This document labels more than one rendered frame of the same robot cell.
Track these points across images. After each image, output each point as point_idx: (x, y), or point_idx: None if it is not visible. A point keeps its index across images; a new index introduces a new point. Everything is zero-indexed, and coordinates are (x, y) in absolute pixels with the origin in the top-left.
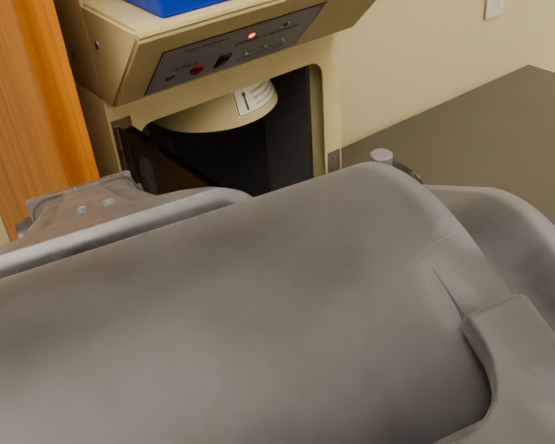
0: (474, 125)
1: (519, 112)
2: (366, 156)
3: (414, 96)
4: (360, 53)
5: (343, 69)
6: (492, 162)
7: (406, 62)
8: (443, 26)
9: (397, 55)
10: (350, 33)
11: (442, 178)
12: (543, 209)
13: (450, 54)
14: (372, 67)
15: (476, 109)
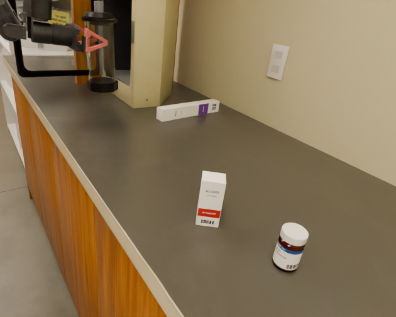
0: (327, 175)
1: (368, 204)
2: (266, 133)
3: (352, 151)
4: (317, 81)
5: (302, 83)
6: (263, 166)
7: (354, 116)
8: None
9: (347, 104)
10: (313, 62)
11: (239, 146)
12: (193, 168)
13: None
14: (323, 98)
15: (361, 183)
